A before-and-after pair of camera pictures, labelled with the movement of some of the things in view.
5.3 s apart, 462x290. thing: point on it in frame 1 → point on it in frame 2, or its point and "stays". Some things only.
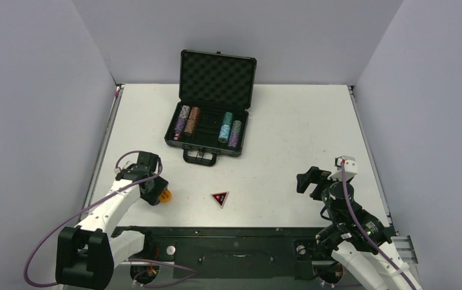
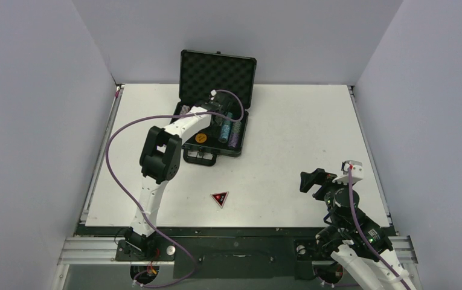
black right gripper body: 317,180 stays
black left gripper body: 157,186 → 219,123
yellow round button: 165,196 → 200,138
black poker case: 215,95 stays
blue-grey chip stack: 185,111 stays
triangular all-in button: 220,197 stays
